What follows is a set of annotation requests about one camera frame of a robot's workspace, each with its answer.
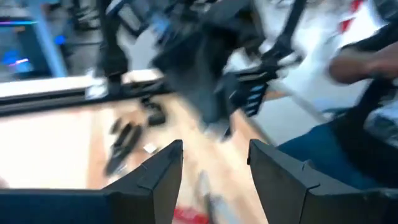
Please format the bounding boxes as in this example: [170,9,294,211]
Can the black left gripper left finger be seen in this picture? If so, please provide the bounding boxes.
[0,139,184,224]

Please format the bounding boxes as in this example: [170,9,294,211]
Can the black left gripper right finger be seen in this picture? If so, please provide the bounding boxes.
[247,139,398,224]

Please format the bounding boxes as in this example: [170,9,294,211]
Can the person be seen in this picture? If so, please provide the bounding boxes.
[276,21,398,190]

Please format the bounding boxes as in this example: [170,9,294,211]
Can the black C-clamp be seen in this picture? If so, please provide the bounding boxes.
[139,95,168,127]

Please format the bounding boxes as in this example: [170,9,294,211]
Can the silver socket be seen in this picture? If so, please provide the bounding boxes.
[142,142,160,156]

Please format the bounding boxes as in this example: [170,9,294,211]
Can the person's hand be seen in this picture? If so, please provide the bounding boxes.
[328,40,398,85]

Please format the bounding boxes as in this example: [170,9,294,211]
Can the lit computer monitor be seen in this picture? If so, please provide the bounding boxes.
[0,18,68,80]

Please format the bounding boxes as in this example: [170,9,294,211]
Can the black-handled pliers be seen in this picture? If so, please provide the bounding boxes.
[103,117,144,177]

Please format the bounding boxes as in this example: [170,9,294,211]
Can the red T-handle hex key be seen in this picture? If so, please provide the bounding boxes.
[172,170,240,224]

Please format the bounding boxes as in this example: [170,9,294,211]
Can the black aluminium table frame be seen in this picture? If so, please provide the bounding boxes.
[0,0,175,118]

